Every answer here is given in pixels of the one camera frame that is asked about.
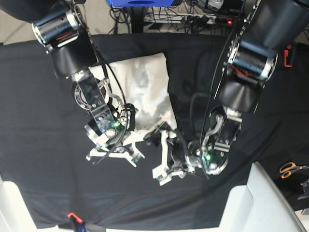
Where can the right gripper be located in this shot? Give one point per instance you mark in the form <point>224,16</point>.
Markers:
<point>127,149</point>

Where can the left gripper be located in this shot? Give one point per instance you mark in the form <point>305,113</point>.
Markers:
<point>173,161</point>

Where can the white cotton T-shirt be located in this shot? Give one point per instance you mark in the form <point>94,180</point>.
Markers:
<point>144,82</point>

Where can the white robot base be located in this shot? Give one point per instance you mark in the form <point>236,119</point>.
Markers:
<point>244,198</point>
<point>14,215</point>

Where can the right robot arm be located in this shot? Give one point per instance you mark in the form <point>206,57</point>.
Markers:
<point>60,28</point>

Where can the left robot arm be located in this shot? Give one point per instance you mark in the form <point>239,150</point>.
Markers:
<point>249,56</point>

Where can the black table cloth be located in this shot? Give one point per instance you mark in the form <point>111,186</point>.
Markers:
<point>43,146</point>

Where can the orange clamp bottom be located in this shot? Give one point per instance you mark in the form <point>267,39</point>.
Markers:
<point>72,215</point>

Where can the white power strip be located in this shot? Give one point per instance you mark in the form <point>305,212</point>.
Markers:
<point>177,18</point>

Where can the black power strip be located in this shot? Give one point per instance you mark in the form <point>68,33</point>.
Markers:
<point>225,21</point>

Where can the blue plastic box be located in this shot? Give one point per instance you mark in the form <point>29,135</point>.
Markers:
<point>140,3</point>

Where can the orange black clamp right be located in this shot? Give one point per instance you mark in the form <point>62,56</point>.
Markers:
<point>287,56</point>

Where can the black device at edge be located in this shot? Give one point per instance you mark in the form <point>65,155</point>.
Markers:
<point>305,187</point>

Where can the orange handled scissors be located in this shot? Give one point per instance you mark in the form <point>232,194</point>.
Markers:
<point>289,168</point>

